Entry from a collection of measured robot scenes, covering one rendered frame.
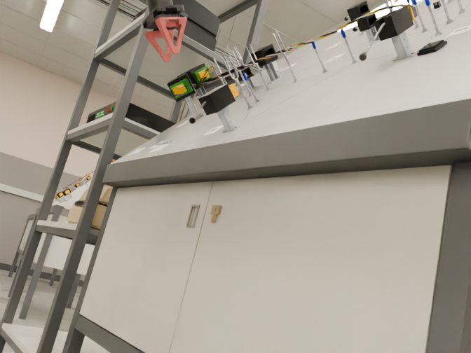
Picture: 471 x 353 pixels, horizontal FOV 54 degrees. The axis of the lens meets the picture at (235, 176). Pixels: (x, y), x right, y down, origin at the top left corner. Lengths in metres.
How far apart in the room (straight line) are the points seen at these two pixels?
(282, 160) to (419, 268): 0.30
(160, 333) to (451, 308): 0.65
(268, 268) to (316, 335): 0.16
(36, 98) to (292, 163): 7.85
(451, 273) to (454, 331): 0.07
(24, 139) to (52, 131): 0.45
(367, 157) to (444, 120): 0.12
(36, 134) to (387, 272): 7.92
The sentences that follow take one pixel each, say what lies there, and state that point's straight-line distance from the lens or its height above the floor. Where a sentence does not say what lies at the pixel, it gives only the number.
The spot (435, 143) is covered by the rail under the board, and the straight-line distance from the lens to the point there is 0.63.
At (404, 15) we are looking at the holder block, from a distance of 1.00.
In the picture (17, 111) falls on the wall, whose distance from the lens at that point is 8.43.
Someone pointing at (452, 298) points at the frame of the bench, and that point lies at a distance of 0.61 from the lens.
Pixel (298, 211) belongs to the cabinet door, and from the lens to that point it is 0.80.
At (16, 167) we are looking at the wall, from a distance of 8.27.
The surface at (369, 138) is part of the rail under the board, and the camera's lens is 0.69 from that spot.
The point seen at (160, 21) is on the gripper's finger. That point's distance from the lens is 1.06.
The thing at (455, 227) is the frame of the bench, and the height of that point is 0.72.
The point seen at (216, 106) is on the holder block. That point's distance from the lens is 1.05.
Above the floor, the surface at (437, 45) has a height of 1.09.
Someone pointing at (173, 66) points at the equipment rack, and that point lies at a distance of 2.12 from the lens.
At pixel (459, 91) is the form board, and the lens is 0.68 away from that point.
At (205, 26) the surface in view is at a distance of 2.01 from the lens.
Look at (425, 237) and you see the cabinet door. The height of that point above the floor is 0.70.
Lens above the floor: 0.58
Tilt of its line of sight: 13 degrees up
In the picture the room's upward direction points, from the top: 14 degrees clockwise
